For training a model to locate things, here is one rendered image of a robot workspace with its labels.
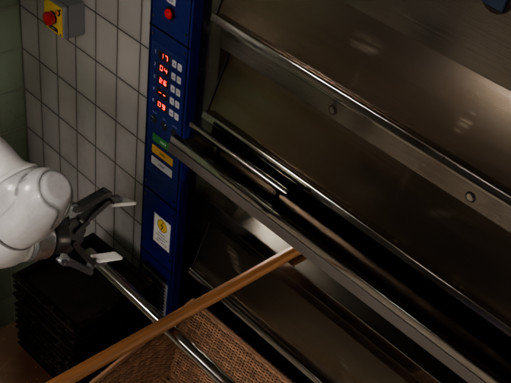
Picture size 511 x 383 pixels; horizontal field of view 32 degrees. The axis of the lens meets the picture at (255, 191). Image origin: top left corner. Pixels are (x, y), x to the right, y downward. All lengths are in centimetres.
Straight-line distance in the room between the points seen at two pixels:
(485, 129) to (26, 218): 84
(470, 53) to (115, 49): 115
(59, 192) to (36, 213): 6
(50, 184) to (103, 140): 107
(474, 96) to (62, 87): 148
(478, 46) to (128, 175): 132
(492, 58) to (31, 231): 88
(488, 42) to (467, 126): 17
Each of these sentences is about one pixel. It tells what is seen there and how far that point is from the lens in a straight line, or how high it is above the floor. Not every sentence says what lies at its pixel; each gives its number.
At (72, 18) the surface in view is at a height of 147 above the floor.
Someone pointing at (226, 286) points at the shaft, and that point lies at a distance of 205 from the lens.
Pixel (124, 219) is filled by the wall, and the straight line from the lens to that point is 275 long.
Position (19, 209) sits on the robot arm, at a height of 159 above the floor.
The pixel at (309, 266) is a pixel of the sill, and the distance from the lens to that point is 218.
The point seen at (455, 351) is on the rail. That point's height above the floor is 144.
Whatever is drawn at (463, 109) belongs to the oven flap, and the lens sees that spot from 167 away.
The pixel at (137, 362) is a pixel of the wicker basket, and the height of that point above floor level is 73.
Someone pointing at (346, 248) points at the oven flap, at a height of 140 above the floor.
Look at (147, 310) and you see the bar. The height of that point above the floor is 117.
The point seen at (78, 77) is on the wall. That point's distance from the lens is 268.
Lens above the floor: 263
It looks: 38 degrees down
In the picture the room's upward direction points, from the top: 8 degrees clockwise
